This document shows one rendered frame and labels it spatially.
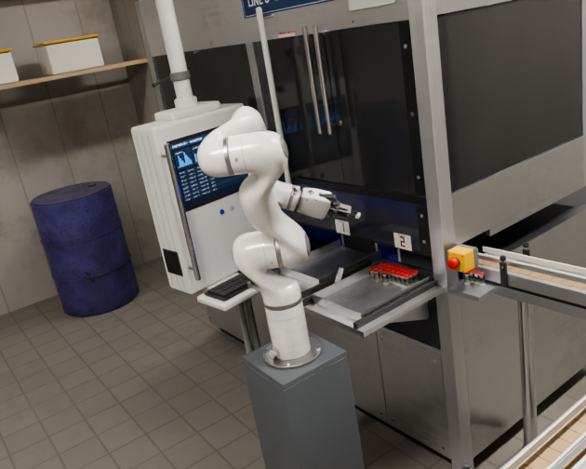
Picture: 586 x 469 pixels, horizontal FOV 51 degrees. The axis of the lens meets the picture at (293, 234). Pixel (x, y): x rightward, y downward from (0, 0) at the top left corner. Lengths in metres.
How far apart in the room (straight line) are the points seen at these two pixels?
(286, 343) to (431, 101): 0.90
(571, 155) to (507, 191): 0.45
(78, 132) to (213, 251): 2.91
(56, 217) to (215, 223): 2.17
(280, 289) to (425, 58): 0.86
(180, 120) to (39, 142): 2.88
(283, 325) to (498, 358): 1.06
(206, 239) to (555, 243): 1.50
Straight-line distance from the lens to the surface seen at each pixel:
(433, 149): 2.08
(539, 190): 2.62
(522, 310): 2.28
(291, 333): 1.89
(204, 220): 2.71
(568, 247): 2.89
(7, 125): 5.34
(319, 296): 2.26
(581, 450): 1.46
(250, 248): 1.79
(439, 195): 2.12
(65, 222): 4.72
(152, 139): 2.56
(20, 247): 5.47
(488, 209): 2.36
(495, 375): 2.65
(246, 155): 1.51
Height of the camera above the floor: 1.85
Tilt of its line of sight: 19 degrees down
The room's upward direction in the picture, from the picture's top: 10 degrees counter-clockwise
